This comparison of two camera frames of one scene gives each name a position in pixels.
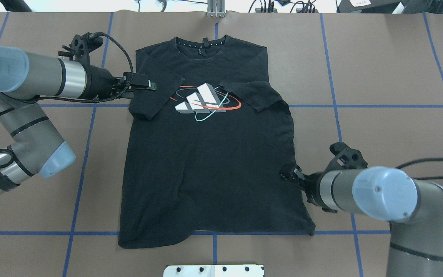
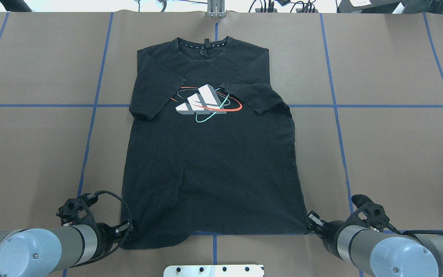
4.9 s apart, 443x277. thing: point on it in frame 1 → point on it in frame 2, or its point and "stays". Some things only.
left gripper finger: (139, 80) → (122, 228)
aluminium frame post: (216, 8) stays
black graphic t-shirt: (207, 134) stays
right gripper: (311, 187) → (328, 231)
